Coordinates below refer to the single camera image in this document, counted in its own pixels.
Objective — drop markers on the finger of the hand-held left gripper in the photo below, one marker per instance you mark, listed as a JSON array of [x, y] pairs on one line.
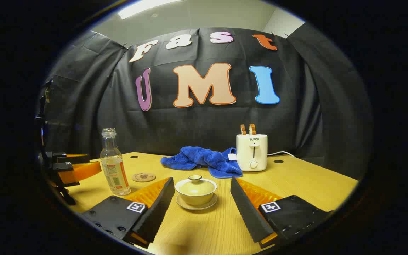
[[83, 171], [73, 158]]

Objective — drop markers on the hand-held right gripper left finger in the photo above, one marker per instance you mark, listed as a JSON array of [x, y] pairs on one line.
[[158, 212]]

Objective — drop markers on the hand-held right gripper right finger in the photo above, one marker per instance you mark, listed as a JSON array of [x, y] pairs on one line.
[[248, 212]]

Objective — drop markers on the clear plastic water bottle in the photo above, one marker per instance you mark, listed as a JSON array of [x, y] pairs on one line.
[[113, 170]]

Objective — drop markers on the round cork coaster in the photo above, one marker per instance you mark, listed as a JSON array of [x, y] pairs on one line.
[[143, 177]]

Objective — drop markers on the white ceramic teacup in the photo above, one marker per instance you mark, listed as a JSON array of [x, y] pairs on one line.
[[195, 200]]

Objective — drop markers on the white ceramic saucer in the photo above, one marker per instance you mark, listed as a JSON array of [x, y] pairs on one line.
[[197, 208]]

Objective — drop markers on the white toaster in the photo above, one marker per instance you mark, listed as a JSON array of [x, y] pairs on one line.
[[251, 152]]

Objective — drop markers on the blue towel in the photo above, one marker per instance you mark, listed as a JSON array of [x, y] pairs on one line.
[[204, 159]]

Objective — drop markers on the toast bread slice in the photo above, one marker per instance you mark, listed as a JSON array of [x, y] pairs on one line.
[[252, 129], [243, 129]]

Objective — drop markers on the black backdrop cloth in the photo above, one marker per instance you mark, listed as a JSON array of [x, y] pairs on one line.
[[207, 120]]

